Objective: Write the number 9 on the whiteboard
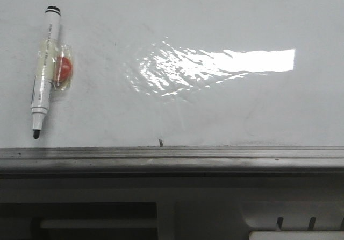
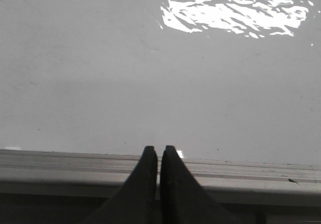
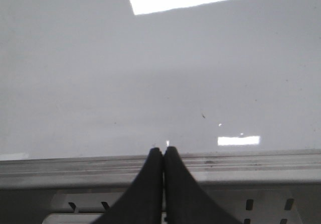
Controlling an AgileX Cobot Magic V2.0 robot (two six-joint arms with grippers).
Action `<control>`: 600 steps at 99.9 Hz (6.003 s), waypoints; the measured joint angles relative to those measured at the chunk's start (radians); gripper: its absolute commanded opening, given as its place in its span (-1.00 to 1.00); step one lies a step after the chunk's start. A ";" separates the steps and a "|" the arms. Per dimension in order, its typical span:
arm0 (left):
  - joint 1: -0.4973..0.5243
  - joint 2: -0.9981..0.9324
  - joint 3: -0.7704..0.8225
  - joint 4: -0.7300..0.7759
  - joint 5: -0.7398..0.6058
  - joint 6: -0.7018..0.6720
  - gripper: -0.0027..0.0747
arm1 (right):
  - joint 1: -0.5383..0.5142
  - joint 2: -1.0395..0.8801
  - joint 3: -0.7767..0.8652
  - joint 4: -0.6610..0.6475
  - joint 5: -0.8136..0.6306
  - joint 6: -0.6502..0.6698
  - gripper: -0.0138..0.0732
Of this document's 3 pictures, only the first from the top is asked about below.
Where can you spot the white black whiteboard marker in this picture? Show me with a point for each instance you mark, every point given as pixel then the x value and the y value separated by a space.
pixel 44 75

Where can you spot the white whiteboard with aluminium frame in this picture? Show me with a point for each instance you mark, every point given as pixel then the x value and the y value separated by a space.
pixel 178 86

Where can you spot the red magnet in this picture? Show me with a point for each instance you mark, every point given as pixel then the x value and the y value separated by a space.
pixel 63 68

